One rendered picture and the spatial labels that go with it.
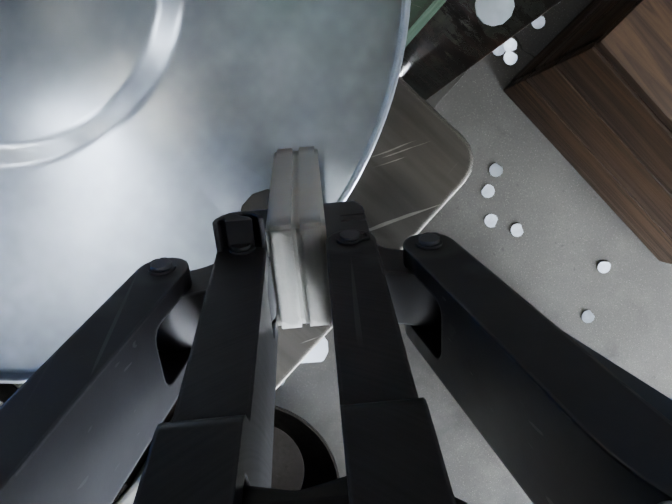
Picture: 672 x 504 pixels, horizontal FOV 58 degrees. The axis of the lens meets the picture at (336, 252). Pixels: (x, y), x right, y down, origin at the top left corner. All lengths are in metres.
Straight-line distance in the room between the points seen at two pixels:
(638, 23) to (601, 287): 0.51
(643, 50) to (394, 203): 0.55
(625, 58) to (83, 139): 0.61
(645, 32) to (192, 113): 0.60
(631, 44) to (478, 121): 0.36
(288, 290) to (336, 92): 0.09
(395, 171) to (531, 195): 0.85
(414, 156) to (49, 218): 0.14
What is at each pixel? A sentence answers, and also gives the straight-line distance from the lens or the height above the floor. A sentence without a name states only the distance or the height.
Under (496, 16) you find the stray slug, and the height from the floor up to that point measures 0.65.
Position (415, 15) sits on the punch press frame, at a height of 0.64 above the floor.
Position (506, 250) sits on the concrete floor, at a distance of 1.06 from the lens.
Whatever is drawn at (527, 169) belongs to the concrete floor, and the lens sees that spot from 1.06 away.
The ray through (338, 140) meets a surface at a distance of 0.22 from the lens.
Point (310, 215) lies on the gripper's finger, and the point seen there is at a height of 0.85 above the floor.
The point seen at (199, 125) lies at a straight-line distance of 0.23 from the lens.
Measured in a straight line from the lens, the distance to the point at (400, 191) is 0.23.
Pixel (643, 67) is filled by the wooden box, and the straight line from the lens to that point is 0.75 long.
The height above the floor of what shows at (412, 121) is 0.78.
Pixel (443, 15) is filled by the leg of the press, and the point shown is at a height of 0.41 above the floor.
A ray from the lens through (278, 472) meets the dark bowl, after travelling 1.13.
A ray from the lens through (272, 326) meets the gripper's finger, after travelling 0.15.
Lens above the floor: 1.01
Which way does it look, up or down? 83 degrees down
